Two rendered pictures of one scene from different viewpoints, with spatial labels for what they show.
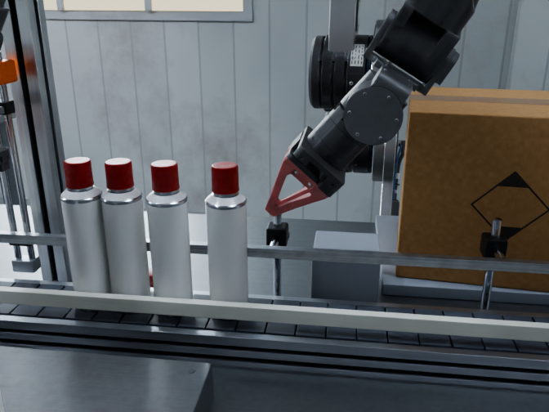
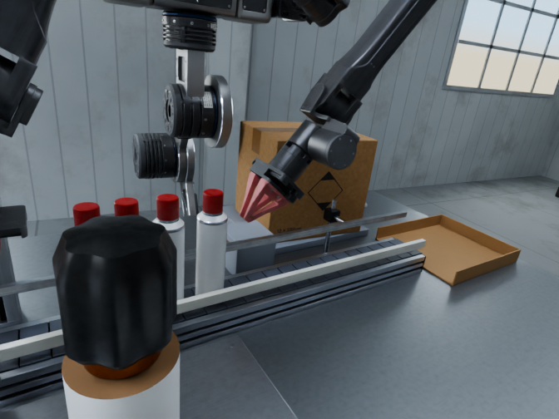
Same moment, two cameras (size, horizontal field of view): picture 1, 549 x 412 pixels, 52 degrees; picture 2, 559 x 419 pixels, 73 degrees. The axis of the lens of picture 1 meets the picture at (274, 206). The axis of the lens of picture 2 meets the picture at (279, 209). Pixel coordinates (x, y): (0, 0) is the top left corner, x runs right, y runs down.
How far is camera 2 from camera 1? 40 cm
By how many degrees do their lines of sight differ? 39
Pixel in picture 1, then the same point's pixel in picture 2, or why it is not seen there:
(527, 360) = (373, 272)
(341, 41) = (195, 89)
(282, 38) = not seen: hidden behind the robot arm
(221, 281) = (214, 276)
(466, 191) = (305, 185)
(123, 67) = not seen: outside the picture
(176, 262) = (180, 272)
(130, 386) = (204, 374)
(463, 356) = (349, 278)
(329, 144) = (292, 170)
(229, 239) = (221, 245)
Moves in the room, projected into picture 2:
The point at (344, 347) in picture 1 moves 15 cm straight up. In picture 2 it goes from (295, 294) to (305, 224)
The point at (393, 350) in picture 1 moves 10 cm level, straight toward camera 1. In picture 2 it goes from (319, 287) to (348, 317)
